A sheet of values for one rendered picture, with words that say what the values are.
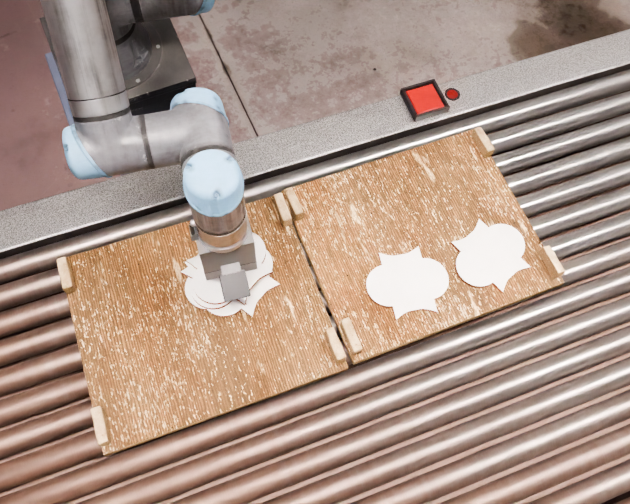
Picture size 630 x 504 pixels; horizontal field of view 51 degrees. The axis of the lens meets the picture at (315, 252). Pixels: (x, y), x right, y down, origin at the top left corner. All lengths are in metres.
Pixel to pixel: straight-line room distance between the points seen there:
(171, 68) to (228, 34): 1.36
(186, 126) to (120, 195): 0.40
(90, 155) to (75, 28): 0.16
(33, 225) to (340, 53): 1.65
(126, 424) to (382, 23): 2.06
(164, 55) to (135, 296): 0.50
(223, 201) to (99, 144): 0.18
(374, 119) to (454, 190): 0.22
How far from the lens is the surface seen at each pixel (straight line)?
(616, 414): 1.23
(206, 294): 1.10
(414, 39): 2.75
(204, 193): 0.83
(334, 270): 1.16
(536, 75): 1.51
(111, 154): 0.91
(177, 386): 1.11
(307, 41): 2.69
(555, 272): 1.23
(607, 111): 1.51
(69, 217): 1.28
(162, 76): 1.37
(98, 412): 1.10
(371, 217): 1.21
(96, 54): 0.89
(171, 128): 0.91
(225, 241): 0.94
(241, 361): 1.11
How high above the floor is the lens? 2.00
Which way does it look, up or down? 66 degrees down
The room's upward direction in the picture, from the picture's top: 6 degrees clockwise
